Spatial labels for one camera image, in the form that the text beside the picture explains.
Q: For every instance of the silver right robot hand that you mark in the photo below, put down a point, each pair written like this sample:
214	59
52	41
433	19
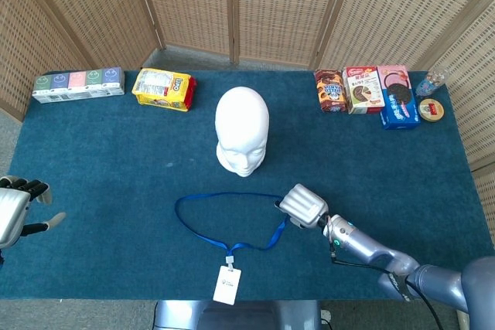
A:
303	204

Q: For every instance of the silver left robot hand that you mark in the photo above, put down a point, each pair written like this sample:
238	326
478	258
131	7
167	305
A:
11	210

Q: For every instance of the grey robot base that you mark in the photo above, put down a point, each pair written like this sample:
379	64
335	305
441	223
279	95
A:
239	316

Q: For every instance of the white mannequin head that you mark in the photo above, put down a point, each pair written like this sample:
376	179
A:
241	121

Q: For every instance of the teal carpet table cover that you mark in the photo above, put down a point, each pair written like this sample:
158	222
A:
116	171

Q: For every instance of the brown chocolate cookie pack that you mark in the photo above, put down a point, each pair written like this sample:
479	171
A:
329	92

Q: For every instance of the cream red wafer box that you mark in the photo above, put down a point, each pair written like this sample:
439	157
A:
363	90

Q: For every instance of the blue pink Oreo box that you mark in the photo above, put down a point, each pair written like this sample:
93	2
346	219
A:
398	106

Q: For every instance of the multicolour smiley tissue pack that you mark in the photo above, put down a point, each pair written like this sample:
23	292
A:
77	84

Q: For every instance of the round red gold tin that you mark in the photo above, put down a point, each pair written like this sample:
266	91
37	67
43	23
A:
431	110

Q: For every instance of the yellow Lipo biscuit bag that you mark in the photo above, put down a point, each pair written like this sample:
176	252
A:
162	88

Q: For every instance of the wicker folding screen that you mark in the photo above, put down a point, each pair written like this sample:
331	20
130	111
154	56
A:
270	5

